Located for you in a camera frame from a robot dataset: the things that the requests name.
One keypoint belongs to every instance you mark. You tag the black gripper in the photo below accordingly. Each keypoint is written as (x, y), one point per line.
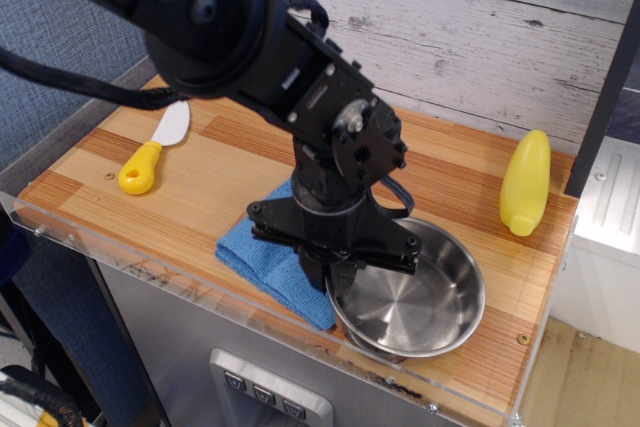
(355, 230)

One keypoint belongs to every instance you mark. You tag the stainless steel pot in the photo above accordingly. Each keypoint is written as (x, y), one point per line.
(432, 312)

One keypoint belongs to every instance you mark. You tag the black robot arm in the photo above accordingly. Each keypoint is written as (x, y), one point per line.
(272, 56)

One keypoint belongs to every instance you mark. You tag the blue folded cloth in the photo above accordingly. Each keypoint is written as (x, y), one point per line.
(275, 269)

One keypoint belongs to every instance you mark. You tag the clear acrylic table guard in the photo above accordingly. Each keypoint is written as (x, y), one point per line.
(65, 190)

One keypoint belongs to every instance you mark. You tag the silver button control panel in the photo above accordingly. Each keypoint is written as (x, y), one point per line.
(265, 392)

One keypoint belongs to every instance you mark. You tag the stainless steel cabinet front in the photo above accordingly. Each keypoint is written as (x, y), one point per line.
(175, 323)

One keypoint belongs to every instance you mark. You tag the yellow plastic bottle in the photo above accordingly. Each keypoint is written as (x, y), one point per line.
(526, 183)

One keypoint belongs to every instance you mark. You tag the white appliance with vents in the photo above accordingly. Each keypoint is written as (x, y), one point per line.
(597, 290)

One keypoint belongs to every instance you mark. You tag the yellow object bottom left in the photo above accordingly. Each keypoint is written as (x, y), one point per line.
(47, 420)

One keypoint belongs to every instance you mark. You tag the yellow handled toy knife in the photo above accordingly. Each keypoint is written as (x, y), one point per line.
(137, 176)

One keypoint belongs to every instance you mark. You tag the black vertical post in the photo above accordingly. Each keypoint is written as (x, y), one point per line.
(608, 118)

